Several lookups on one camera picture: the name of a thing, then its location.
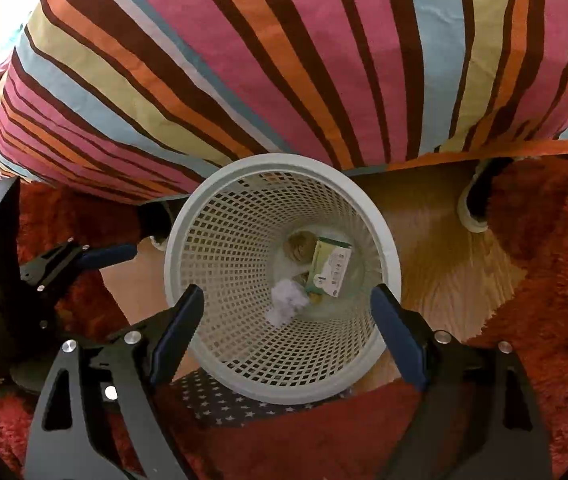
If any striped colourful bedspread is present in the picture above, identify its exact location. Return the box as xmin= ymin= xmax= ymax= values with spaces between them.
xmin=0 ymin=0 xmax=568 ymax=204

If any star pattern dark slipper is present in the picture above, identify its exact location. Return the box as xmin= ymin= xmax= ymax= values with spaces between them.
xmin=171 ymin=368 xmax=353 ymax=428

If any white mesh trash basket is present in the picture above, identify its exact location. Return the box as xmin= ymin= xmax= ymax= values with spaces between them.
xmin=163 ymin=154 xmax=402 ymax=405

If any white paper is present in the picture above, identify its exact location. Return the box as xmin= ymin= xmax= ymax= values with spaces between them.
xmin=264 ymin=278 xmax=310 ymax=328

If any red fluffy rug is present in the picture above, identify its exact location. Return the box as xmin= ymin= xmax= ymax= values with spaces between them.
xmin=0 ymin=156 xmax=568 ymax=479

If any green and yellow box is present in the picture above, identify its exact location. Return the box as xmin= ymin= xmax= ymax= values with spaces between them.
xmin=305 ymin=236 xmax=352 ymax=298

